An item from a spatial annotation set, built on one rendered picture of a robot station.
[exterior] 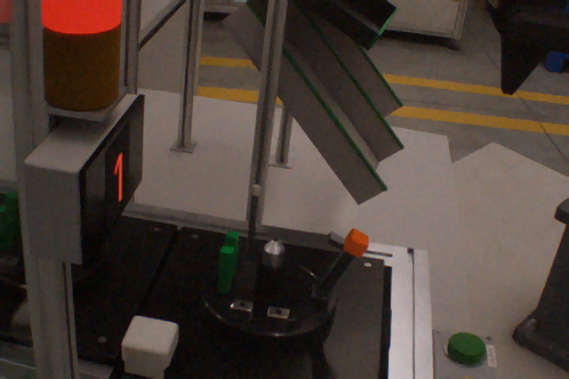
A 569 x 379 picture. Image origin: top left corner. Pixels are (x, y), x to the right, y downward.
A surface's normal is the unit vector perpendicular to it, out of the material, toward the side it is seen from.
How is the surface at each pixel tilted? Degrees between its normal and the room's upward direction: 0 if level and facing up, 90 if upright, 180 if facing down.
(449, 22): 90
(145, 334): 0
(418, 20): 90
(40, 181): 90
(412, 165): 0
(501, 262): 0
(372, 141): 90
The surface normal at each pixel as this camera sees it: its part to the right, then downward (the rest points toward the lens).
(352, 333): 0.11, -0.86
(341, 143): -0.30, 0.44
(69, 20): -0.04, 0.49
